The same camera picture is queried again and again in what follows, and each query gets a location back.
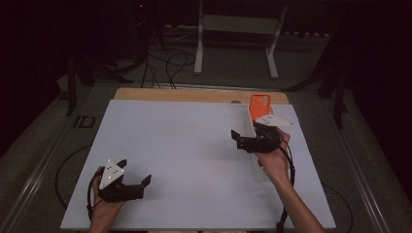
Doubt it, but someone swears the black tripod stand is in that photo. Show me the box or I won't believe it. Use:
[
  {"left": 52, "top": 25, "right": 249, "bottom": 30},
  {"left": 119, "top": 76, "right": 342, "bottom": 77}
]
[
  {"left": 66, "top": 54, "right": 135, "bottom": 117},
  {"left": 281, "top": 69, "right": 350, "bottom": 130}
]

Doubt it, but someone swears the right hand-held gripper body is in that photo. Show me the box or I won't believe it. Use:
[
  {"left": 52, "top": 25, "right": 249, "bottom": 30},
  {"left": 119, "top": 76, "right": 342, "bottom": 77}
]
[{"left": 236, "top": 113, "right": 295, "bottom": 154}]

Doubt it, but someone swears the black rectangular floor frame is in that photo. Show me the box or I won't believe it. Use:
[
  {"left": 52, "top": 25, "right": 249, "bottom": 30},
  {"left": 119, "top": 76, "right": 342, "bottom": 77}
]
[{"left": 73, "top": 115, "right": 97, "bottom": 129}]

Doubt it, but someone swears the person's right hand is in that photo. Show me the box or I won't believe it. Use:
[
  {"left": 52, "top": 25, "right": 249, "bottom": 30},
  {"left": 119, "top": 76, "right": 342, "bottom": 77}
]
[{"left": 254, "top": 126, "right": 292, "bottom": 187}]

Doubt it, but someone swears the orange phone case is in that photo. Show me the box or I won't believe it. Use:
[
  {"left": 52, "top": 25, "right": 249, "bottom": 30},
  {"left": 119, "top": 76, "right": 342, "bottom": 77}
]
[{"left": 248, "top": 93, "right": 272, "bottom": 122}]

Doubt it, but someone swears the long white plastic tray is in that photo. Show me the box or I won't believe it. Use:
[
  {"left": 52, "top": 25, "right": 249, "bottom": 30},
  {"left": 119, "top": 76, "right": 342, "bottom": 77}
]
[{"left": 247, "top": 102, "right": 292, "bottom": 183}]

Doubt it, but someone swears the left hand-held gripper black cable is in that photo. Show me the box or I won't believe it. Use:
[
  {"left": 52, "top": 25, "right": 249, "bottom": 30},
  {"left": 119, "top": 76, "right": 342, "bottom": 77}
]
[{"left": 86, "top": 166, "right": 106, "bottom": 221}]

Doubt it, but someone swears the person's left hand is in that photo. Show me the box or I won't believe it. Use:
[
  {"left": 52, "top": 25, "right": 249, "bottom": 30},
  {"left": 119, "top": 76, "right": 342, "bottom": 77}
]
[{"left": 88, "top": 167, "right": 126, "bottom": 233}]

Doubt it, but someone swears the metal floor rail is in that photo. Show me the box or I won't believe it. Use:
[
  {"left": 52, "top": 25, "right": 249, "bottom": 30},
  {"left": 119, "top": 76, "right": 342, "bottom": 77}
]
[
  {"left": 93, "top": 82, "right": 283, "bottom": 92},
  {"left": 0, "top": 93, "right": 98, "bottom": 233},
  {"left": 324, "top": 103, "right": 392, "bottom": 233}
]

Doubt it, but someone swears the white metal stand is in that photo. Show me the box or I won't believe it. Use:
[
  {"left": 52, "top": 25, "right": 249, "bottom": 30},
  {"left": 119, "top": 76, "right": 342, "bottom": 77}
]
[{"left": 193, "top": 0, "right": 290, "bottom": 81}]

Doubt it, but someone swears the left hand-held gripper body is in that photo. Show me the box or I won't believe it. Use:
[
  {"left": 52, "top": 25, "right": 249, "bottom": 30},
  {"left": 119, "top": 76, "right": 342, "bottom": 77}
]
[{"left": 96, "top": 158, "right": 146, "bottom": 205}]

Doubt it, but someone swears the black curved floor cable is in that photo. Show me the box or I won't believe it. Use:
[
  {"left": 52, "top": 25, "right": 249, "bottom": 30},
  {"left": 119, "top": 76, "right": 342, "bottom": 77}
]
[
  {"left": 53, "top": 144, "right": 93, "bottom": 210},
  {"left": 322, "top": 183, "right": 355, "bottom": 233}
]

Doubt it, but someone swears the white table board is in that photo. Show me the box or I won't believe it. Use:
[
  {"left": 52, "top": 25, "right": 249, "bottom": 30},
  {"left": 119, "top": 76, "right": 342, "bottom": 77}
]
[{"left": 59, "top": 99, "right": 337, "bottom": 231}]

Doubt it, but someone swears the black straight floor cable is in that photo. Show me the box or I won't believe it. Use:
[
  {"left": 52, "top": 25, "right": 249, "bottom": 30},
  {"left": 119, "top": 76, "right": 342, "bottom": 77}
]
[{"left": 140, "top": 52, "right": 162, "bottom": 89}]

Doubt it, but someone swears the right hand-held gripper black cable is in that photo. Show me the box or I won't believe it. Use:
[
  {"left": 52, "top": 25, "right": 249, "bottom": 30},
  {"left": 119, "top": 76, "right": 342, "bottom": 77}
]
[{"left": 275, "top": 137, "right": 296, "bottom": 233}]

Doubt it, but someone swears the hand-held gripper black cable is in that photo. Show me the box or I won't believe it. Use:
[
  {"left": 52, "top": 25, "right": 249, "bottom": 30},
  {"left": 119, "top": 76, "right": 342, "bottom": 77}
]
[
  {"left": 86, "top": 166, "right": 106, "bottom": 221},
  {"left": 275, "top": 137, "right": 296, "bottom": 233}
]

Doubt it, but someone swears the black looped floor cable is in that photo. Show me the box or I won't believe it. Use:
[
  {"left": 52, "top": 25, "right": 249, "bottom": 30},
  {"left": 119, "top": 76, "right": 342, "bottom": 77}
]
[{"left": 164, "top": 51, "right": 197, "bottom": 90}]

